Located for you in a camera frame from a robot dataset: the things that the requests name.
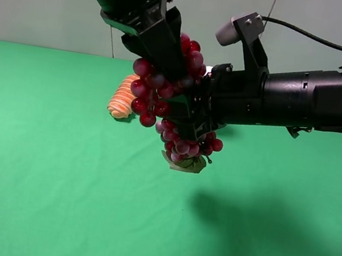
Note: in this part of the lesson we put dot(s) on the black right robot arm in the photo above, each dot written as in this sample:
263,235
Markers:
300,101

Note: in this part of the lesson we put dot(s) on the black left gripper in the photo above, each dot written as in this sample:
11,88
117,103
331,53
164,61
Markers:
158,30

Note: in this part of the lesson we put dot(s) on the orange striped bread roll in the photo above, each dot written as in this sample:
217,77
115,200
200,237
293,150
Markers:
119,105

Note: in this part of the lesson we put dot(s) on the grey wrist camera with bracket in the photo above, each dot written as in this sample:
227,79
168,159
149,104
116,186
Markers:
245,28

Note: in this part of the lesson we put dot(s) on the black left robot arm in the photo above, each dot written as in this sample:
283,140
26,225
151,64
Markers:
121,6

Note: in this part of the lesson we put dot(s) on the white milk bottle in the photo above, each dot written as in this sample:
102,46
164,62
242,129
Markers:
207,72

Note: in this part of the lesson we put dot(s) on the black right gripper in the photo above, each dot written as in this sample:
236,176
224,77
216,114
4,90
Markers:
223,97

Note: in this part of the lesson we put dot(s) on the red grape bunch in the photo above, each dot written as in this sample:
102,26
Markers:
150,90

